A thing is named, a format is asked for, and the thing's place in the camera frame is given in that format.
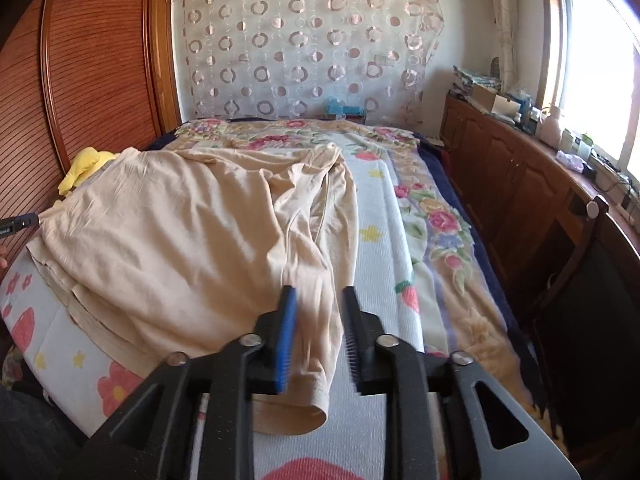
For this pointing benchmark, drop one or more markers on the beige t-shirt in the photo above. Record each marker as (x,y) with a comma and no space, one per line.
(184,250)

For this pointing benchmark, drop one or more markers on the stack of papers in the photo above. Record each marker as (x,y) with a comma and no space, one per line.
(466,81)

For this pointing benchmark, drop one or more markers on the wood-framed window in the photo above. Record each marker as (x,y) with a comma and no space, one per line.
(594,77)

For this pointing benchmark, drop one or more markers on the white plastic jug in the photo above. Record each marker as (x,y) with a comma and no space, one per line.
(549,130)

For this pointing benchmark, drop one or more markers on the beige side curtain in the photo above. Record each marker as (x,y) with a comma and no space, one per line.
(506,19)

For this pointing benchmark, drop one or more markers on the blue tissue pack box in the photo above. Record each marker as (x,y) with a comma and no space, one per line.
(338,109)

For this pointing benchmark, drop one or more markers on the wooden slatted wardrobe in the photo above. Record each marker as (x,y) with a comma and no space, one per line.
(74,73)

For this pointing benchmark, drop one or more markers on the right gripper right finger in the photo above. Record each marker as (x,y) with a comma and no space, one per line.
(444,411)

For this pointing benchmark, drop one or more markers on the beige rose-pattern blanket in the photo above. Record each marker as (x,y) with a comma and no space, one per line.
(416,250)

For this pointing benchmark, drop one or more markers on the sheer circle-pattern curtain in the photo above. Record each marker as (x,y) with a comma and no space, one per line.
(278,59)

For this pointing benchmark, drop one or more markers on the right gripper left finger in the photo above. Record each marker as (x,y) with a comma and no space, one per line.
(193,417)

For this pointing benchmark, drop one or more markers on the long wooden sideboard cabinet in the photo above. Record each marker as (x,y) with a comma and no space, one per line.
(569,271)

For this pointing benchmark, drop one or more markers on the cardboard box on sideboard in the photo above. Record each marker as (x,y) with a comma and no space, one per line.
(493,102)

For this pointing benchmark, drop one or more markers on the white floral bed sheet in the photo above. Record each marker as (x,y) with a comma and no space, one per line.
(75,386)

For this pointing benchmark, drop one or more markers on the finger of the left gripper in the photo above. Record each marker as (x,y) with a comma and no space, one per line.
(12,225)

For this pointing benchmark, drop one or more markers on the yellow Pikachu plush toy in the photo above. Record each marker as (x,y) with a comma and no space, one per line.
(85,164)

